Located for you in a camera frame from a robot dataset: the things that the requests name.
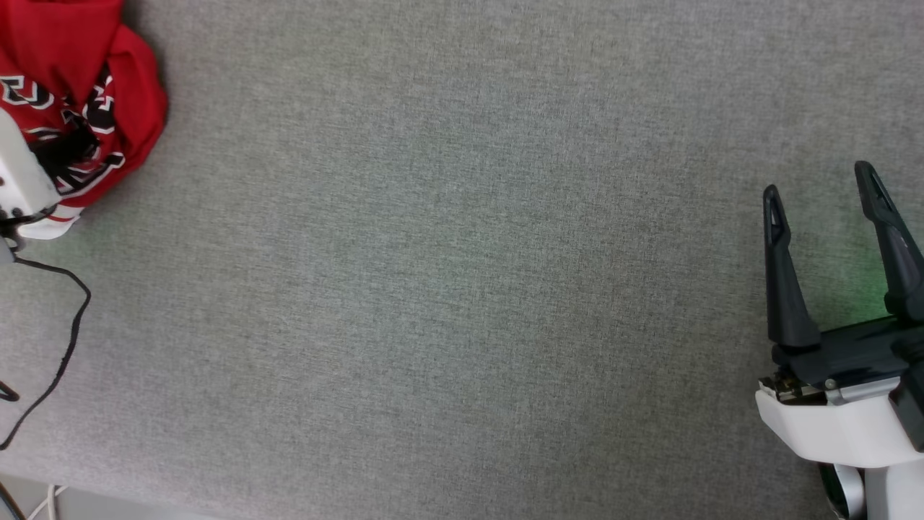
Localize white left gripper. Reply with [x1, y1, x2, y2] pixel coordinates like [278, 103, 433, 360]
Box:
[0, 108, 100, 225]

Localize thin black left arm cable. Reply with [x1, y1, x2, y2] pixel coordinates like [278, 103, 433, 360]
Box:
[0, 254, 92, 451]

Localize red Bulls basketball jersey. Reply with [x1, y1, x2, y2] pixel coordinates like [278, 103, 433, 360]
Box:
[0, 0, 169, 241]

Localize white cable on floor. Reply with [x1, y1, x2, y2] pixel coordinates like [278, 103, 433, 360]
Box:
[27, 484, 67, 520]

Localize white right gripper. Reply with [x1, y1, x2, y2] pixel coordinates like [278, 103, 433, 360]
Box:
[754, 160, 924, 472]

